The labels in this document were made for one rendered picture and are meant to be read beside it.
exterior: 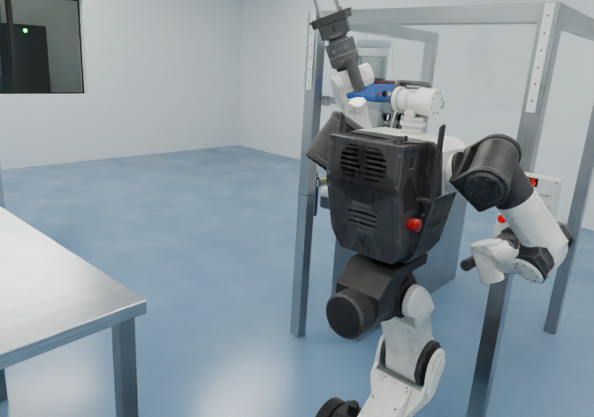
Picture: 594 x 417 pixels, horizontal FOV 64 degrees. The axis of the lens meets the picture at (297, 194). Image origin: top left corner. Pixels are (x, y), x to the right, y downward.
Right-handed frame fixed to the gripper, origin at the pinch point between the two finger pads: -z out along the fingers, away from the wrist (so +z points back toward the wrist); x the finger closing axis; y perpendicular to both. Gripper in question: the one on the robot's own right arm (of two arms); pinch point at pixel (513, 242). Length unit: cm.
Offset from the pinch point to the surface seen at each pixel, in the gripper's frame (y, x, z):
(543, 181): -4.0, 20.7, -5.6
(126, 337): 49, -11, 111
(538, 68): 5, 56, -11
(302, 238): 101, -31, -12
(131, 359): 49, -17, 110
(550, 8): 5, 74, -11
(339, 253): 91, -42, -32
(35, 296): 64, -2, 124
